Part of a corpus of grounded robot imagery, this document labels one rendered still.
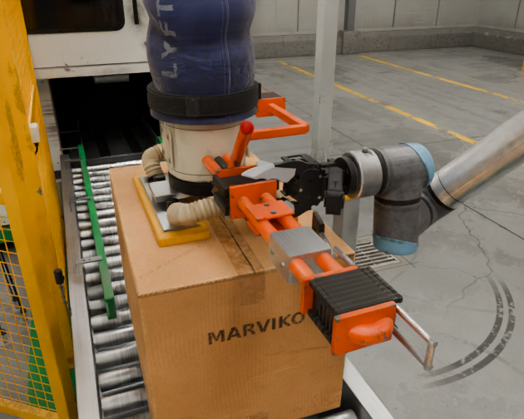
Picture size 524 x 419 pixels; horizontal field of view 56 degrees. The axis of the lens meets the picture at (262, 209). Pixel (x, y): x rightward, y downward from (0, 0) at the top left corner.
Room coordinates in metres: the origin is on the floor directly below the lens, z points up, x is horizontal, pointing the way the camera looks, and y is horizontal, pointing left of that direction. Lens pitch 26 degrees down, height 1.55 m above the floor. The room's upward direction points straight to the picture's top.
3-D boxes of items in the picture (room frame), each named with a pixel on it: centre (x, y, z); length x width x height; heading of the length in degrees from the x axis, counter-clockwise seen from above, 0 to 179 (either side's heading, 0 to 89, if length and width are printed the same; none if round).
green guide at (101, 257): (1.99, 0.80, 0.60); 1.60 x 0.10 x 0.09; 21
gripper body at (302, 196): (0.84, -0.10, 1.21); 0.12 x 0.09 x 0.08; 111
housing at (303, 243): (0.58, -0.05, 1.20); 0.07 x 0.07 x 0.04; 22
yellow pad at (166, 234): (0.98, 0.21, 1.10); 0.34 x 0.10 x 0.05; 22
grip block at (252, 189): (0.78, 0.03, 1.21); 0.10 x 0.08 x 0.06; 112
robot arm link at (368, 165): (0.86, -0.18, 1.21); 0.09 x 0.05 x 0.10; 21
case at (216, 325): (1.01, 0.12, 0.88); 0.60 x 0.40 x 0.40; 20
